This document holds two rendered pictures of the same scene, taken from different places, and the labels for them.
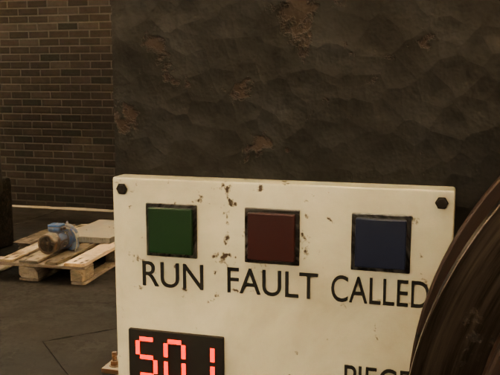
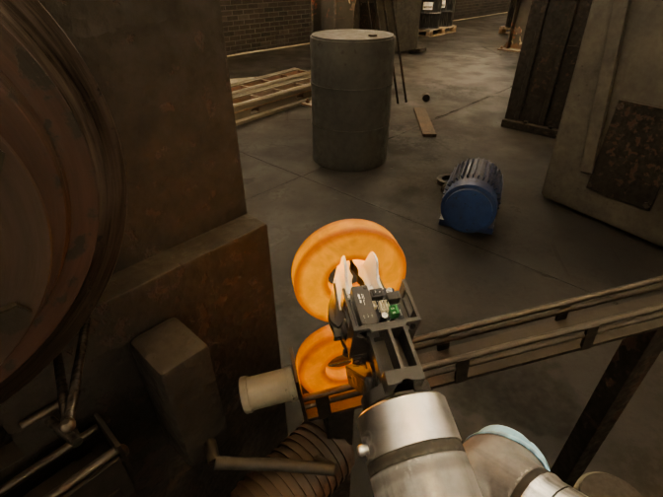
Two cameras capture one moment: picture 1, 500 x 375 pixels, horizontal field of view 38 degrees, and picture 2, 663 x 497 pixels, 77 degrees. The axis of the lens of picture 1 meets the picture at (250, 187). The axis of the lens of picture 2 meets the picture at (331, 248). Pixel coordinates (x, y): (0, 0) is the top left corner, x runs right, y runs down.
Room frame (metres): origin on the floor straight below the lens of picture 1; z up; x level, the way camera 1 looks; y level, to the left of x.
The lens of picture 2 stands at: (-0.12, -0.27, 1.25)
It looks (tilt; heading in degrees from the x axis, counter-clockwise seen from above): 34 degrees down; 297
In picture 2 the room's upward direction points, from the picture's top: straight up
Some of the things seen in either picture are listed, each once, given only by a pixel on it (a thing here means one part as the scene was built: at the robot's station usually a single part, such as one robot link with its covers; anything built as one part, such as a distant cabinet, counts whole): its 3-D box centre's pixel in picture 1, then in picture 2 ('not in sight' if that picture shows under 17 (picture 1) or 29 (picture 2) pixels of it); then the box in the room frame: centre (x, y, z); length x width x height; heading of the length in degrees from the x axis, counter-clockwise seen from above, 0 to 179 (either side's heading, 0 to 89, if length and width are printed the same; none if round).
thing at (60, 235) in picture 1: (66, 236); not in sight; (4.83, 1.26, 0.25); 0.40 x 0.24 x 0.22; 164
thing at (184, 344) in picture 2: not in sight; (183, 392); (0.28, -0.55, 0.68); 0.11 x 0.08 x 0.24; 164
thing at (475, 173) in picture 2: not in sight; (473, 191); (0.13, -2.60, 0.17); 0.57 x 0.31 x 0.34; 94
